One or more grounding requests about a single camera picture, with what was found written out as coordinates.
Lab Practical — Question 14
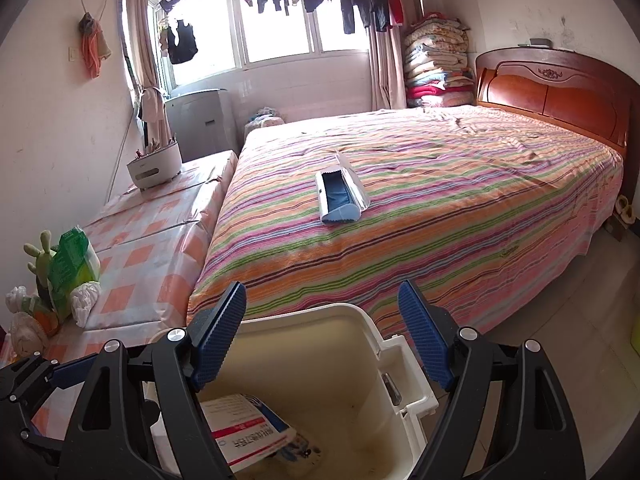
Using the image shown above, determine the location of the white floor appliance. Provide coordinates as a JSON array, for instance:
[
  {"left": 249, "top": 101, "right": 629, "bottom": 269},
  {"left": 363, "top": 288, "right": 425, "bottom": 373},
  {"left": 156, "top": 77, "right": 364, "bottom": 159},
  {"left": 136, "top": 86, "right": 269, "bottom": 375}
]
[{"left": 165, "top": 89, "right": 237, "bottom": 163}]

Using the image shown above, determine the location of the pink curtain with tied cloth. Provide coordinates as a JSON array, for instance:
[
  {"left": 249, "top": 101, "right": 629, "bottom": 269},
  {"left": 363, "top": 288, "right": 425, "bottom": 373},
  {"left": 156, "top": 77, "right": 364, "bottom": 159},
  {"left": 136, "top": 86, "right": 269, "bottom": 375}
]
[{"left": 125, "top": 0, "right": 168, "bottom": 146}]

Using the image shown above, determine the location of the colourful printed wrapper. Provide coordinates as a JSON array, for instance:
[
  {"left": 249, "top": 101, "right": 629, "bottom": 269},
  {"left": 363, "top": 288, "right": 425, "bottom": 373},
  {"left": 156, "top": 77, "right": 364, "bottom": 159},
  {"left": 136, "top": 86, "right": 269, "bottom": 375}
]
[{"left": 272, "top": 430, "right": 326, "bottom": 468}]

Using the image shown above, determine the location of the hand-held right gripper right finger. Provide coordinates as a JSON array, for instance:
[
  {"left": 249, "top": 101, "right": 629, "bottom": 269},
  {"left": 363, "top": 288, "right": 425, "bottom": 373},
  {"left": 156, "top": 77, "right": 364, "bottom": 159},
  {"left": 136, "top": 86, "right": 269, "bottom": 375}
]
[{"left": 397, "top": 279, "right": 583, "bottom": 480}]

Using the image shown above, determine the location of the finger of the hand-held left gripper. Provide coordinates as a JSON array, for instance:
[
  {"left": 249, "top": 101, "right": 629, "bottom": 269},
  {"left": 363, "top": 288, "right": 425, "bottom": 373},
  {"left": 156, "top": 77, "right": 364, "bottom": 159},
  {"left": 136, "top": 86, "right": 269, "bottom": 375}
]
[
  {"left": 0, "top": 351, "right": 101, "bottom": 413},
  {"left": 15, "top": 422, "right": 63, "bottom": 466}
]

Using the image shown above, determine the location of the bed with striped sheet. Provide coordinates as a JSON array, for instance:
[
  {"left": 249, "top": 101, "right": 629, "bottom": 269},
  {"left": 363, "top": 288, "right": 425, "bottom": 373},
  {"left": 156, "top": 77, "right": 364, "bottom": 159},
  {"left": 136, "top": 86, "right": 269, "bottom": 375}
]
[{"left": 186, "top": 105, "right": 626, "bottom": 336}]

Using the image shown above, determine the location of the white desk organizer with pens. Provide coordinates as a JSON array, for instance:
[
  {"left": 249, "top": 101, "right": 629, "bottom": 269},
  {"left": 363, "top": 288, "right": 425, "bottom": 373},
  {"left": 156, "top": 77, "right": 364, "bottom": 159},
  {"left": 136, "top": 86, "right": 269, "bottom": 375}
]
[{"left": 126, "top": 135, "right": 183, "bottom": 191}]

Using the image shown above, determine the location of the white red cardboard box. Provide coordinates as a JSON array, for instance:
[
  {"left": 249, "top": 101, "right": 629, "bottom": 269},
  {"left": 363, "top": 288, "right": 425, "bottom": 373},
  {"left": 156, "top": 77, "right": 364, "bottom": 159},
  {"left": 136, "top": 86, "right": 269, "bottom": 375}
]
[{"left": 200, "top": 394, "right": 296, "bottom": 473}]

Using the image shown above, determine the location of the wooden headboard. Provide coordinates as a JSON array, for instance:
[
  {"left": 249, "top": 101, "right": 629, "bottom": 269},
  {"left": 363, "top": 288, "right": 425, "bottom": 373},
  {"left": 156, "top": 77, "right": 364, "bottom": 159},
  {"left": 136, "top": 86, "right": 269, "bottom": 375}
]
[{"left": 474, "top": 47, "right": 636, "bottom": 161}]

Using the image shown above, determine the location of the orange cloth on wall hook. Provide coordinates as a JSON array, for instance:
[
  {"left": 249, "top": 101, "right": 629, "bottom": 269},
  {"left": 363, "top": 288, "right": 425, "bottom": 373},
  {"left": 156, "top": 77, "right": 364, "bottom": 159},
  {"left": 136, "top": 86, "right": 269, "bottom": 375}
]
[{"left": 78, "top": 12, "right": 113, "bottom": 79}]

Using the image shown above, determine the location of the white plastic bag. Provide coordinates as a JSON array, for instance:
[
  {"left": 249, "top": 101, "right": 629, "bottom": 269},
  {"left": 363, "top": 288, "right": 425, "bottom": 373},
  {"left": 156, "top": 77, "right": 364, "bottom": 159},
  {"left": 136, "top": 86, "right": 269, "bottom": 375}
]
[
  {"left": 10, "top": 310, "right": 51, "bottom": 358},
  {"left": 70, "top": 280, "right": 103, "bottom": 328},
  {"left": 5, "top": 286, "right": 31, "bottom": 318}
]

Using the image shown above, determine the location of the black hanging vest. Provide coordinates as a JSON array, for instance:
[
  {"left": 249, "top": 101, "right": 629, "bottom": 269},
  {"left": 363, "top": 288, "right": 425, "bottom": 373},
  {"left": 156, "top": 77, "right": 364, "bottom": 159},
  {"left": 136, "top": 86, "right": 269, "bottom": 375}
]
[{"left": 165, "top": 20, "right": 199, "bottom": 65}]

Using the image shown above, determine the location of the green cactus plush toy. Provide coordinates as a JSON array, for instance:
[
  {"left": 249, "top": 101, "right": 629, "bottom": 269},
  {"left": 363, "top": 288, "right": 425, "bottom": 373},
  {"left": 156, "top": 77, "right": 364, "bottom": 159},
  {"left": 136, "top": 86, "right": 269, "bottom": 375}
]
[{"left": 24, "top": 230, "right": 58, "bottom": 306}]

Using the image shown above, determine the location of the green tissue packet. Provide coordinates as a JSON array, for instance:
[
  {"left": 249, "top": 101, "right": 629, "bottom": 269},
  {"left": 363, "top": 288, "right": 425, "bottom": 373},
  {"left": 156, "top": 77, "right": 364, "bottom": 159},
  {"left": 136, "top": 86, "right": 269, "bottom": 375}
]
[{"left": 47, "top": 226, "right": 101, "bottom": 311}]

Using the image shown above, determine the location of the stack of folded quilts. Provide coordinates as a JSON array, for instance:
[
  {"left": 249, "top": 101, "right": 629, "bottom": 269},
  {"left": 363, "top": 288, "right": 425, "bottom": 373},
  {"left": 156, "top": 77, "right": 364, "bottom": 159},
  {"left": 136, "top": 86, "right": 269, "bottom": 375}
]
[{"left": 402, "top": 16, "right": 476, "bottom": 108}]

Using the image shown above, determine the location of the blue white foil packet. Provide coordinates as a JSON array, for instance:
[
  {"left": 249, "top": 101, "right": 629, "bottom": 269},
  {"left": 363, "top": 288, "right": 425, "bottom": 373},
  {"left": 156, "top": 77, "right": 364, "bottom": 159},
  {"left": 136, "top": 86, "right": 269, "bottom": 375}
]
[{"left": 314, "top": 152, "right": 371, "bottom": 225}]

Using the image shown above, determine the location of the pile of patterned cloth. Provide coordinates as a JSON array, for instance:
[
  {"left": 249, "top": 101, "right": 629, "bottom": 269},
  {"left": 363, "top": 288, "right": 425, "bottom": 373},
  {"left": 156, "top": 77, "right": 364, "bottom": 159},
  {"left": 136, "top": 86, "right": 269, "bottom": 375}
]
[{"left": 245, "top": 106, "right": 287, "bottom": 136}]

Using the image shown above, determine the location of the window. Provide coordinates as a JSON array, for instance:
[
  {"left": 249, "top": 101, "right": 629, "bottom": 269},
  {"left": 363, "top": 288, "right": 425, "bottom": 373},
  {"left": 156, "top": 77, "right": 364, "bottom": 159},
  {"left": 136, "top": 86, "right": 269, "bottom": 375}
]
[{"left": 147, "top": 0, "right": 373, "bottom": 86}]

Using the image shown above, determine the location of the cream plastic waste bin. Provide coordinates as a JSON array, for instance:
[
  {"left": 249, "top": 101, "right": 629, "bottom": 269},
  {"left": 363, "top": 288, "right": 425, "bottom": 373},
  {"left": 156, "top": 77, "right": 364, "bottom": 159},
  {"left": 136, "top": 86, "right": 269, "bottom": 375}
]
[{"left": 142, "top": 302, "right": 441, "bottom": 480}]

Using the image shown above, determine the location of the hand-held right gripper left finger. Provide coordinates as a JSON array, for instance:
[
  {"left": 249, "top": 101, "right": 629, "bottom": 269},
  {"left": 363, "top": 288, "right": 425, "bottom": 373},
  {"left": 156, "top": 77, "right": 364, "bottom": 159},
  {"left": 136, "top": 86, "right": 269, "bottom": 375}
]
[{"left": 60, "top": 281, "right": 248, "bottom": 480}]

